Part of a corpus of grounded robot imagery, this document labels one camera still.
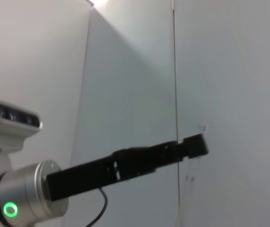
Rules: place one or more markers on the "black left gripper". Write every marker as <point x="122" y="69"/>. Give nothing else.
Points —
<point x="89" y="175"/>

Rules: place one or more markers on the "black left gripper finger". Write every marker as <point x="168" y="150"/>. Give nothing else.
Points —
<point x="194" y="146"/>

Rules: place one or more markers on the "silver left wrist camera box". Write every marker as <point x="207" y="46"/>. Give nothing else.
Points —
<point x="7" y="127"/>

